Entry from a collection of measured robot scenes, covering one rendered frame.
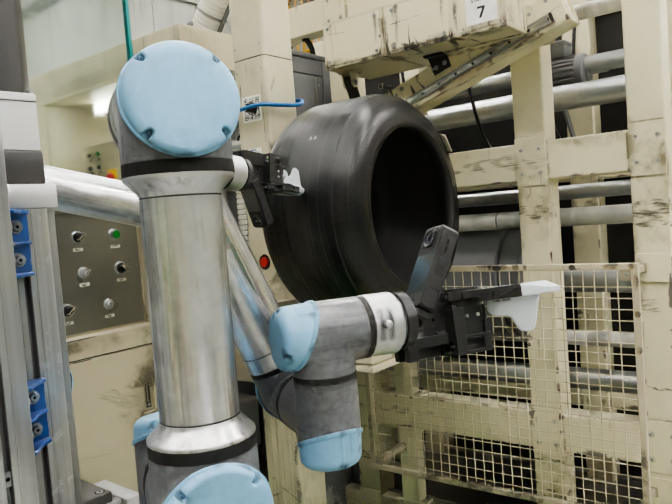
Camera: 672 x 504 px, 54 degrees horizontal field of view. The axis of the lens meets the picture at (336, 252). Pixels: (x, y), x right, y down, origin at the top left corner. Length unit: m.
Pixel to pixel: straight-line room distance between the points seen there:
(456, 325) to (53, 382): 0.55
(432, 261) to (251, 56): 1.29
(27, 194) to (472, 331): 0.61
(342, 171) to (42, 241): 0.78
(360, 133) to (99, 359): 0.96
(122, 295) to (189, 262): 1.39
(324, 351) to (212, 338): 0.13
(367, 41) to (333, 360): 1.45
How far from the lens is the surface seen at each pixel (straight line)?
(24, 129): 1.02
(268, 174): 1.45
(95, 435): 2.01
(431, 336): 0.83
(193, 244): 0.68
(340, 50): 2.14
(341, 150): 1.57
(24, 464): 0.94
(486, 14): 1.90
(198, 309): 0.69
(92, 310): 2.02
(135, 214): 1.21
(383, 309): 0.78
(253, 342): 0.85
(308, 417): 0.77
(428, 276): 0.82
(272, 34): 2.03
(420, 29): 1.99
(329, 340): 0.74
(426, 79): 2.11
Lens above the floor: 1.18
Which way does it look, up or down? 3 degrees down
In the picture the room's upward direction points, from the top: 4 degrees counter-clockwise
